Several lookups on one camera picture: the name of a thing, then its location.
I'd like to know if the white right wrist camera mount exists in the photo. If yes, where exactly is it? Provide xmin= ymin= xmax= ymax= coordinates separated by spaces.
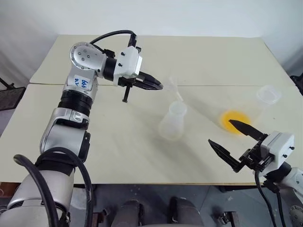
xmin=260 ymin=131 xmax=296 ymax=171

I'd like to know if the black mesh chair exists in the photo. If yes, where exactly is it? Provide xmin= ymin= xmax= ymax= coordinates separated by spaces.
xmin=0 ymin=77 xmax=27 ymax=112

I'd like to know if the orange round dish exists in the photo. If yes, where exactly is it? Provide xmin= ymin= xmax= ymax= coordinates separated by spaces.
xmin=218 ymin=110 xmax=253 ymax=137

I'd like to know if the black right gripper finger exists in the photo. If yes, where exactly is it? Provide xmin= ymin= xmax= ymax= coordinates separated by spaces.
xmin=208 ymin=139 xmax=245 ymax=174
xmin=228 ymin=119 xmax=269 ymax=143

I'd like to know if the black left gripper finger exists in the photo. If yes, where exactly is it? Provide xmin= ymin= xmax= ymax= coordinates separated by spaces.
xmin=135 ymin=82 xmax=164 ymax=91
xmin=140 ymin=72 xmax=162 ymax=86

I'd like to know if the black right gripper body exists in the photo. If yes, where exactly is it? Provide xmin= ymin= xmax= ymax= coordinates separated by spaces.
xmin=238 ymin=139 xmax=270 ymax=172

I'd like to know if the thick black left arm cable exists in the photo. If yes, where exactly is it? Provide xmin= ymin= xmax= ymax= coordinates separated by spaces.
xmin=13 ymin=146 xmax=96 ymax=227

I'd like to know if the white handwritten label sticker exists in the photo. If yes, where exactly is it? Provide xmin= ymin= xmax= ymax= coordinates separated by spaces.
xmin=66 ymin=74 xmax=93 ymax=92

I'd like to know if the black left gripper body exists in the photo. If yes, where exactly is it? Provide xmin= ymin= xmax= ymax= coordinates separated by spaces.
xmin=117 ymin=71 xmax=147 ymax=103

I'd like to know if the black object at room edge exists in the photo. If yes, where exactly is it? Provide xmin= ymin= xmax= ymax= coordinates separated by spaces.
xmin=290 ymin=72 xmax=303 ymax=96

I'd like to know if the clear plastic cup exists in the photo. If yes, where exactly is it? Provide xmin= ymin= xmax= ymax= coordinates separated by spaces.
xmin=255 ymin=84 xmax=282 ymax=119

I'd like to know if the dark metal bracket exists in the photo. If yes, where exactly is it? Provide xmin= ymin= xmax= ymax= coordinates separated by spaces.
xmin=212 ymin=210 xmax=240 ymax=227
xmin=92 ymin=207 xmax=112 ymax=227

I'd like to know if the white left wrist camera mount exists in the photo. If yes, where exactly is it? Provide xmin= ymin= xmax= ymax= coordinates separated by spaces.
xmin=113 ymin=46 xmax=143 ymax=86

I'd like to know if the thin black left wrist cable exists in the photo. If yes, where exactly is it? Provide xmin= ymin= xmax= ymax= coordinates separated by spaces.
xmin=89 ymin=29 xmax=143 ymax=54

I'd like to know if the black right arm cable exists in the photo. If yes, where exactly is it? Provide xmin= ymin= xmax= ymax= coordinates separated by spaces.
xmin=253 ymin=169 xmax=286 ymax=227

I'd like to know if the clear conical flask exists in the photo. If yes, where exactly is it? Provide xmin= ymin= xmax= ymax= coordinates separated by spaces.
xmin=158 ymin=100 xmax=188 ymax=142

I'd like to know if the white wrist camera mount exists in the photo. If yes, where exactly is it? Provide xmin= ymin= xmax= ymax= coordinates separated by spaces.
xmin=113 ymin=46 xmax=143 ymax=86
xmin=260 ymin=131 xmax=296 ymax=171

